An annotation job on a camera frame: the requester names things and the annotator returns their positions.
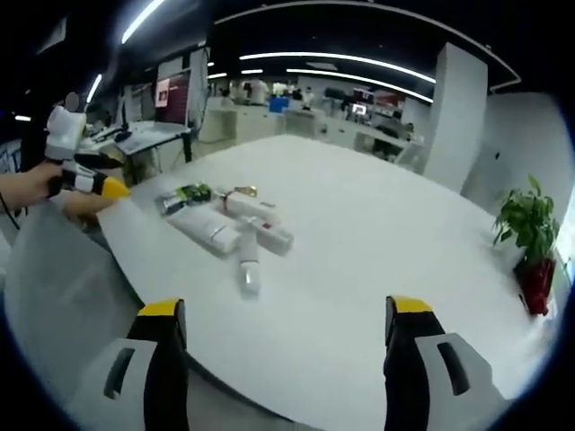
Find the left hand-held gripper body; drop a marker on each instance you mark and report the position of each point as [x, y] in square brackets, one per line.
[65, 132]

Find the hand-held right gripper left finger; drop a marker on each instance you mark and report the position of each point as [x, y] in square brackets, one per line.
[166, 372]

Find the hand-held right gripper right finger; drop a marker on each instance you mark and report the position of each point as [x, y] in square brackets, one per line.
[404, 372]

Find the white box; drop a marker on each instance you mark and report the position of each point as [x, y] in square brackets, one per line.
[204, 229]

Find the slim white skincare tube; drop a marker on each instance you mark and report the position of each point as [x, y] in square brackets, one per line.
[248, 260]

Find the gold capped skincare bottle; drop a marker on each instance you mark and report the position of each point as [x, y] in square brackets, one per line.
[247, 191]

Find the long white skincare bottle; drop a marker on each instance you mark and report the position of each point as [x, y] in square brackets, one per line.
[262, 224]

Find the person's left hand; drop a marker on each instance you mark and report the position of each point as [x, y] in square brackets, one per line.
[38, 182]

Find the white background desk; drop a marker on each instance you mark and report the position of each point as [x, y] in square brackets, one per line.
[148, 134]

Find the red display board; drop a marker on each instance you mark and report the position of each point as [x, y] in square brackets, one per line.
[170, 99]

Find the white cabinet row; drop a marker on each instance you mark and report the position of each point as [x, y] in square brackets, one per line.
[238, 123]

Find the red plant pot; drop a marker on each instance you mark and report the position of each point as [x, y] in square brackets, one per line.
[536, 283]

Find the blue box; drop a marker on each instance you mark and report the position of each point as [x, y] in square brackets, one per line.
[278, 106]

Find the green potted plant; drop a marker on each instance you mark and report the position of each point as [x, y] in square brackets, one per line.
[528, 220]

